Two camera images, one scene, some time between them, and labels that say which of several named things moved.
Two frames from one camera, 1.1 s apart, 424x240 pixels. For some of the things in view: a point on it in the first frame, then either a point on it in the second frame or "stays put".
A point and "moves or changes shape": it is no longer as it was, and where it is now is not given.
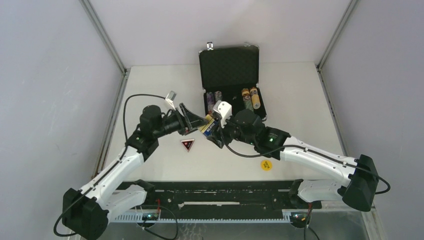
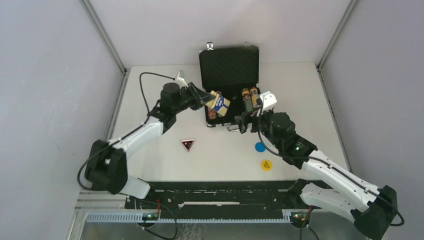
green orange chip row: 247,99 stays put
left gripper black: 189,122 to 199,97
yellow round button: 266,165 stays put
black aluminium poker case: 231,74 stays put
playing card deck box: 208,129 moves or changes shape
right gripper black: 216,135 to 253,117
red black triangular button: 188,144 stays put
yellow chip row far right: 255,98 stays put
